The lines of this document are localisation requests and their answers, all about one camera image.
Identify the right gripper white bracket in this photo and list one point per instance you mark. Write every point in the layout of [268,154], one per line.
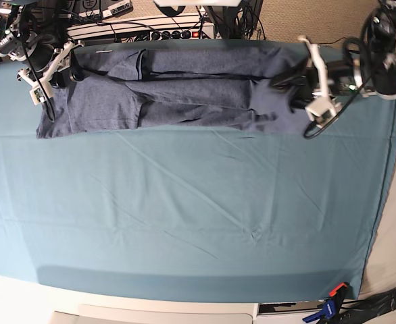
[60,66]

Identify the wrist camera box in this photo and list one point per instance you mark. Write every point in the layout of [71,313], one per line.
[38,95]
[322,109]

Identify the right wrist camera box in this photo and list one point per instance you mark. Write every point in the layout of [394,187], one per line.
[38,95]

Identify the orange blue clamp bottom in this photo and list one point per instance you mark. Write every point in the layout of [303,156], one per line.
[331,308]

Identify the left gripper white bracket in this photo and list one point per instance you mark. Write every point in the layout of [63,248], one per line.
[343,77]

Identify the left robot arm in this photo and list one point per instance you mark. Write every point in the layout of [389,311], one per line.
[379,34]

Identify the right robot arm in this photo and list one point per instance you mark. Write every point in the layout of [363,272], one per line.
[21,29]

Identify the white power strip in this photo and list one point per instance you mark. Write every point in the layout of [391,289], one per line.
[156,28]

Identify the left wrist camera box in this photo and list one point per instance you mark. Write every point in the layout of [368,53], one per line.
[322,109]

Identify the blue-grey heathered T-shirt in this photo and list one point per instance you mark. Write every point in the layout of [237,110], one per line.
[128,89]

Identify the teal table cloth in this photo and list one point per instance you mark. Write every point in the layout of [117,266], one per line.
[192,214]

